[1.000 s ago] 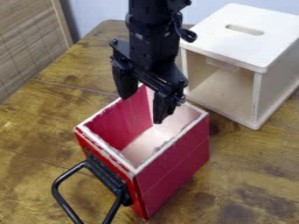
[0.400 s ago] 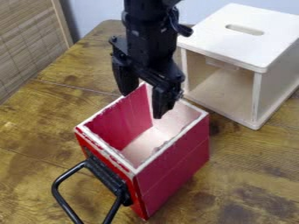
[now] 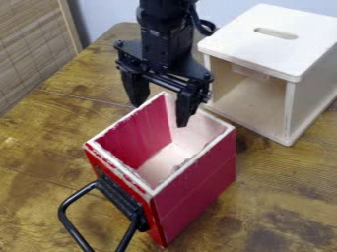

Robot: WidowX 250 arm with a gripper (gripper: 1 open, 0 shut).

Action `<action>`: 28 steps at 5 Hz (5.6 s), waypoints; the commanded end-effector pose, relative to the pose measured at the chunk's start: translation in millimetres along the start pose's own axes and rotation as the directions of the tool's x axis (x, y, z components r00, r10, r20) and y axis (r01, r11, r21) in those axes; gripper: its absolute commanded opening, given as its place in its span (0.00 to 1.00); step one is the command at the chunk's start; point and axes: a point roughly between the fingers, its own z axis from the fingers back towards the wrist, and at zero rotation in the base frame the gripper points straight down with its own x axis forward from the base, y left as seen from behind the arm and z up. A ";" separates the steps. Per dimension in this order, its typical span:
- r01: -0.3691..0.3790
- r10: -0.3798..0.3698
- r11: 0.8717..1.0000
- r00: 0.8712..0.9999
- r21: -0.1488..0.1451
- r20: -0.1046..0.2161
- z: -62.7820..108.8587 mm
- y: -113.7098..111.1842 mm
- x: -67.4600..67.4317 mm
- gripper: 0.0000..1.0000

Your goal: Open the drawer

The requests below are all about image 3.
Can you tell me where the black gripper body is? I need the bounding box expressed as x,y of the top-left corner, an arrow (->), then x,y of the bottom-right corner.
115,28 -> 212,94

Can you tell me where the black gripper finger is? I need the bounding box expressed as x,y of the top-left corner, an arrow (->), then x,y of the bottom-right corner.
176,89 -> 211,128
122,72 -> 150,107

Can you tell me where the red wooden drawer box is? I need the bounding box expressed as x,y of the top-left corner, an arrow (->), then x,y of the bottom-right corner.
83,92 -> 235,247

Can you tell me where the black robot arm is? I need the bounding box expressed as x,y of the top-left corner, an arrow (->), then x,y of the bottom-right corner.
115,0 -> 215,127

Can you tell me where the black cable loop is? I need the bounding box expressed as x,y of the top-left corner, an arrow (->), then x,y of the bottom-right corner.
188,4 -> 216,37

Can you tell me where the light wooden cabinet frame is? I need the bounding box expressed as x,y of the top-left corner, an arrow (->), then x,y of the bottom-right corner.
198,4 -> 337,146

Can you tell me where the black metal drawer handle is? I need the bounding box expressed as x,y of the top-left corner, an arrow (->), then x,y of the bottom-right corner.
57,175 -> 150,252

